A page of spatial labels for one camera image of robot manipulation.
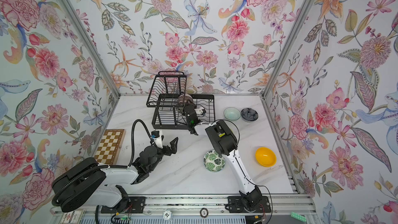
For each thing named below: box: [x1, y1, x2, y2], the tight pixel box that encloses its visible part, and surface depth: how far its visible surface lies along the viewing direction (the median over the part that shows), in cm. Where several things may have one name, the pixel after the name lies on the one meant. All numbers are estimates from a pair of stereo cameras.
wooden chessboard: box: [94, 129, 126, 167], surface depth 94 cm
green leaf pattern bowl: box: [203, 149, 226, 173], surface depth 88 cm
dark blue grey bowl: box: [240, 107, 259, 123], surface depth 109 cm
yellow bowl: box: [254, 146, 277, 168], surface depth 88 cm
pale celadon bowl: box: [223, 106, 241, 121], surface depth 108 cm
